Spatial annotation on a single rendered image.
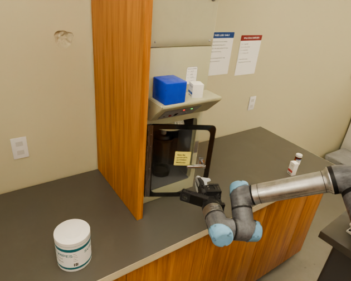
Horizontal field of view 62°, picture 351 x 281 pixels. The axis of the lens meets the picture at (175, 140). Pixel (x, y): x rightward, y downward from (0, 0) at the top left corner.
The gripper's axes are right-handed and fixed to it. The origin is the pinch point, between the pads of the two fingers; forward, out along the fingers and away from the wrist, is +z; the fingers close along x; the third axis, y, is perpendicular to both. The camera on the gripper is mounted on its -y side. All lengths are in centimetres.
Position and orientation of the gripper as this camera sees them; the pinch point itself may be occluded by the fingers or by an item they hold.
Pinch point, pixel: (195, 178)
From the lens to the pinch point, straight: 129.7
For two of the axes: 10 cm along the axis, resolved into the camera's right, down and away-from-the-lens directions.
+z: -1.4, -4.7, 8.7
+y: 9.9, 0.1, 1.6
